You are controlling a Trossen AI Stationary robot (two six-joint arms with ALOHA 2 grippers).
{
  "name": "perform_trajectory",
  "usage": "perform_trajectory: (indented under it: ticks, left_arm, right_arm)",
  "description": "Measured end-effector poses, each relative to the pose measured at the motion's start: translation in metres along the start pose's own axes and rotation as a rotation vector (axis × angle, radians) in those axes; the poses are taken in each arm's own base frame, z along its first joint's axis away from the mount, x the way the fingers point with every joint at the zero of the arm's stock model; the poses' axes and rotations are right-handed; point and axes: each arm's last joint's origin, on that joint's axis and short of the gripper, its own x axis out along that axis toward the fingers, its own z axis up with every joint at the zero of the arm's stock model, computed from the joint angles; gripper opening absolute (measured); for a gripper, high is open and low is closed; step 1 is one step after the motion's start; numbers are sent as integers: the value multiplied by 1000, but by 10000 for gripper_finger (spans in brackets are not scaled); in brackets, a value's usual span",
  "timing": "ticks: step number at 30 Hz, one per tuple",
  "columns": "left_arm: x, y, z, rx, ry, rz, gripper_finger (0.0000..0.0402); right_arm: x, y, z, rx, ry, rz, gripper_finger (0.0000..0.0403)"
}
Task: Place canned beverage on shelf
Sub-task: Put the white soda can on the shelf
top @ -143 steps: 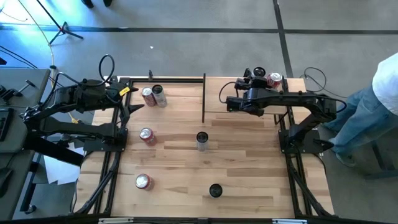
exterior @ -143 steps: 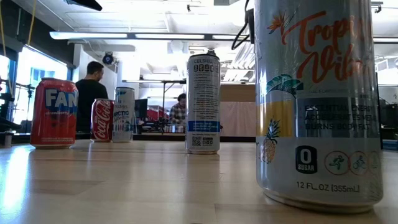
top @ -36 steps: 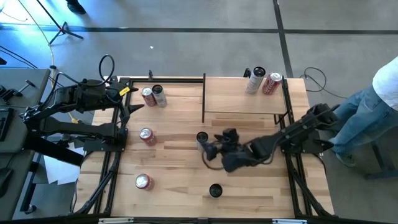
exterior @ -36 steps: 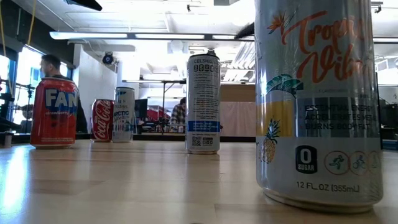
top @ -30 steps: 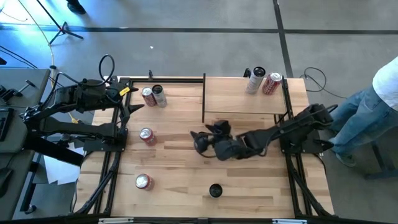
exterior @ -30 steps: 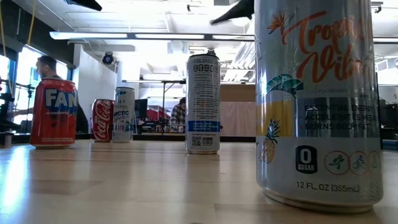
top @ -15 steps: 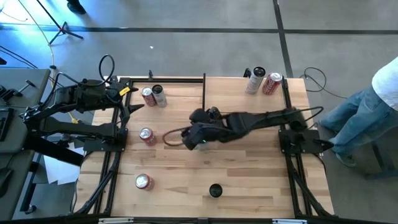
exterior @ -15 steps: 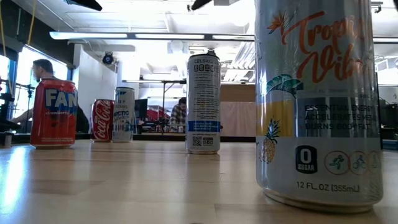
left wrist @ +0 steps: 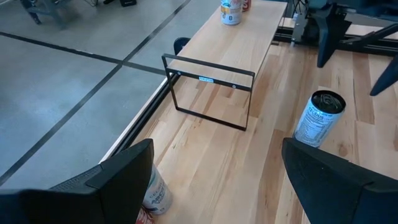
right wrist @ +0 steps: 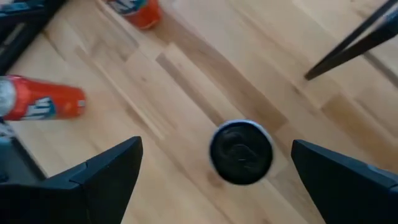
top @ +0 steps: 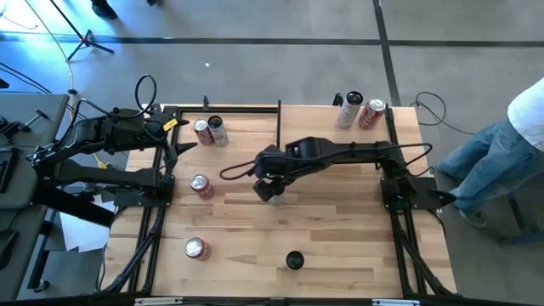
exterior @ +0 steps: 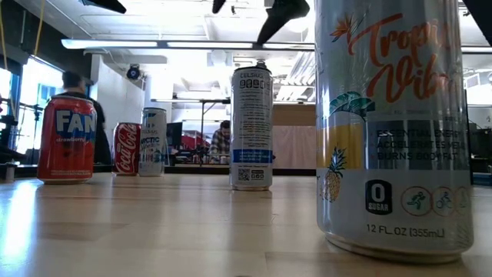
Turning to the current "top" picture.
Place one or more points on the grey desk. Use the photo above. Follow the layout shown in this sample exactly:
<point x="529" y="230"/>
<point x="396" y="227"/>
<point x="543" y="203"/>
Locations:
<point x="21" y="221"/>
<point x="25" y="106"/>

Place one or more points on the black clamp knob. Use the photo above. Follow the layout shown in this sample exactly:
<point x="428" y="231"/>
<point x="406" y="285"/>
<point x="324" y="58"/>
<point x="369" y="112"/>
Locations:
<point x="338" y="100"/>
<point x="206" y="102"/>

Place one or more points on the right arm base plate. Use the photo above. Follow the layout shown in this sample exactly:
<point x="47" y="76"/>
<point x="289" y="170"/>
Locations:
<point x="425" y="200"/>

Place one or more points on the red soda can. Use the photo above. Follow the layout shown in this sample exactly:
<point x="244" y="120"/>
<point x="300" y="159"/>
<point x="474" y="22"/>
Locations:
<point x="197" y="250"/>

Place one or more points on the black desk leg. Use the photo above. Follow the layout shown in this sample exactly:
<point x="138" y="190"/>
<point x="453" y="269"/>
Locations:
<point x="40" y="263"/>

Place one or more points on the black keyboard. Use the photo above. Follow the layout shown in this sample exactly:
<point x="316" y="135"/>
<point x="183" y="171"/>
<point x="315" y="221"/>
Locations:
<point x="6" y="170"/>

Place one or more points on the white paper sheet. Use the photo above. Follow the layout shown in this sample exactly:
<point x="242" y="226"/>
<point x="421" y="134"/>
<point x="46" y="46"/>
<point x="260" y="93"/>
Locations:
<point x="81" y="231"/>

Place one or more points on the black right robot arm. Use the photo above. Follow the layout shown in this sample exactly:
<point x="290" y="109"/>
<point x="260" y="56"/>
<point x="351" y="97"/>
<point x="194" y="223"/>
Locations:
<point x="361" y="153"/>

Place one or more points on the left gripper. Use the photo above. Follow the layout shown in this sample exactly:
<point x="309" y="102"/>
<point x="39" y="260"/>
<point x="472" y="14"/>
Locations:
<point x="159" y="127"/>

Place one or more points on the black desk clamp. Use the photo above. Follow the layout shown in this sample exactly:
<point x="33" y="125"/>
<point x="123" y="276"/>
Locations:
<point x="19" y="125"/>

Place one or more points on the white Celsius Arctic Vibe can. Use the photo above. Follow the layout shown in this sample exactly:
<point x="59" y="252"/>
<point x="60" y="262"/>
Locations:
<point x="219" y="136"/>
<point x="278" y="202"/>

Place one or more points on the black computer mouse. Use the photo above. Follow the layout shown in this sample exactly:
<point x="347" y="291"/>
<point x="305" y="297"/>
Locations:
<point x="6" y="246"/>

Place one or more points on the white slim can black lid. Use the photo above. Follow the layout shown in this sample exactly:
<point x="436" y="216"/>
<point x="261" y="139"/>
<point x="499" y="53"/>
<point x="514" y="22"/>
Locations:
<point x="346" y="117"/>

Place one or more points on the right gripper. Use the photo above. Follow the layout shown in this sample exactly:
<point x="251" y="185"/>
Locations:
<point x="274" y="166"/>

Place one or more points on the wooden shelf black frame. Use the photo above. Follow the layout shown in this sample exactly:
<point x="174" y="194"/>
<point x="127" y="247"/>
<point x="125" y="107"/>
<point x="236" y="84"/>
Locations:
<point x="310" y="123"/>

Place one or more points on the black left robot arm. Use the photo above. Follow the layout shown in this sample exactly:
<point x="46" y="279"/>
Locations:
<point x="106" y="176"/>

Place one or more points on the red Fanta strawberry can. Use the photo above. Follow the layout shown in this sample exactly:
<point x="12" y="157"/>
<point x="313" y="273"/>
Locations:
<point x="203" y="189"/>

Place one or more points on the black desk beam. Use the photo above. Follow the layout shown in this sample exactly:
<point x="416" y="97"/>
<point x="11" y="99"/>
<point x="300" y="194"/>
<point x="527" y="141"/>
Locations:
<point x="72" y="206"/>

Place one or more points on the black table frame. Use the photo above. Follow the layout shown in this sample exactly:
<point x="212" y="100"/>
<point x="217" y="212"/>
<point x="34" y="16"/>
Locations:
<point x="229" y="109"/>

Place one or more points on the Celsius Tropical Vibe can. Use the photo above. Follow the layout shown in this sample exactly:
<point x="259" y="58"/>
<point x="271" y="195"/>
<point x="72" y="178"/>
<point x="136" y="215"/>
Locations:
<point x="294" y="260"/>

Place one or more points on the black tripod stand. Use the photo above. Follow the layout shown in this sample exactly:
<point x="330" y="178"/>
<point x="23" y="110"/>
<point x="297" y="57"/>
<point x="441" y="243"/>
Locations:
<point x="87" y="41"/>

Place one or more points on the yellow tag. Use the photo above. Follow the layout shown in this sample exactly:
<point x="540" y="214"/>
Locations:
<point x="170" y="124"/>

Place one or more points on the red Coca-Cola can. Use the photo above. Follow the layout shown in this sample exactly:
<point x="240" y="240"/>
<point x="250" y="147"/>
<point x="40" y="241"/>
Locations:
<point x="205" y="136"/>
<point x="369" y="119"/>

